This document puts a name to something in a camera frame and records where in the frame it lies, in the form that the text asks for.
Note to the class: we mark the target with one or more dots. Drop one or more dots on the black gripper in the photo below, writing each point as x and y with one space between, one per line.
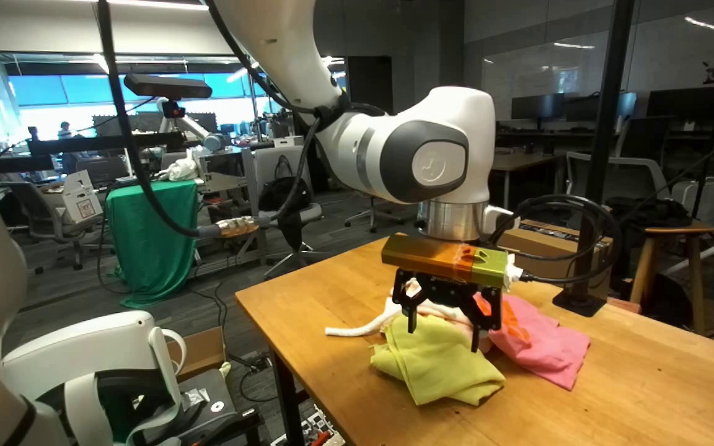
446 296

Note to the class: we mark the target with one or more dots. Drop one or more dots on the yellow cloth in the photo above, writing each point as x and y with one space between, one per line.
439 367

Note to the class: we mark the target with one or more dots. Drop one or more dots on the white flexible tube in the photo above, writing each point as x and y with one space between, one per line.
357 331

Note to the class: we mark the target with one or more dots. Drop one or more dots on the pink cloth with orange print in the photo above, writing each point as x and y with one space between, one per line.
544 342

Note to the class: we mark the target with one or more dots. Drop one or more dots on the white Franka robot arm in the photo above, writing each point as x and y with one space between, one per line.
389 150

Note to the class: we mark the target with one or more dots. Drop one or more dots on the pale pink white cloth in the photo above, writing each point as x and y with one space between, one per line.
444 312

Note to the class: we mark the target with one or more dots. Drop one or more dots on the cardboard box with black tape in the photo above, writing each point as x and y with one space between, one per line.
538 248

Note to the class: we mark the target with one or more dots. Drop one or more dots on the white power strip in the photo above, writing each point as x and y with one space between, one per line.
316 430

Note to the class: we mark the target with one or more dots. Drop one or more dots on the wooden office desk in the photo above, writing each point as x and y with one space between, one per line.
521 161

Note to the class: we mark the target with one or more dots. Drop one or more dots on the black office chair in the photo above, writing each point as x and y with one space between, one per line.
285 201

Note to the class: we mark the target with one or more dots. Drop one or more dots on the grey office chair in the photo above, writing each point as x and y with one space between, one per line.
630 177

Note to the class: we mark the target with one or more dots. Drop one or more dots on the small black computer monitor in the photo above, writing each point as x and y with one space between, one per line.
536 104

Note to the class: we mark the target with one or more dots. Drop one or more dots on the flat brown cardboard piece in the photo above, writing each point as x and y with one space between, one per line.
205 350

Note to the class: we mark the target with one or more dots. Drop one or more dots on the black floor equipment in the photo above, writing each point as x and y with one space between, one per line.
217 413

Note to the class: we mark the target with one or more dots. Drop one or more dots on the wooden stool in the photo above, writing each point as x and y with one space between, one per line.
681 231

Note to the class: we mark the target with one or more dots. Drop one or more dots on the black vertical stand pole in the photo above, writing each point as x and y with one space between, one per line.
608 124

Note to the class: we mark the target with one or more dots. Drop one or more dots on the green cloth covered table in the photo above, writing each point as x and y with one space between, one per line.
154 238

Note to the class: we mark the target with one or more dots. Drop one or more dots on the small white object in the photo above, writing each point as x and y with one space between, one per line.
179 170

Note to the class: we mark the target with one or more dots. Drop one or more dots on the large black computer monitor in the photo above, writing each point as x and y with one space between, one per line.
694 102

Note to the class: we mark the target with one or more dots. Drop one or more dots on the white paper sign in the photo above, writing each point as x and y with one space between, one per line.
83 198

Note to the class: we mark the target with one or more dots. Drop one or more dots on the orange yellow green camera mount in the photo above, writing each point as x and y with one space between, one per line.
446 259

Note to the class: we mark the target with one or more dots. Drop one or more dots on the black stereo camera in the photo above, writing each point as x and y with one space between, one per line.
168 84

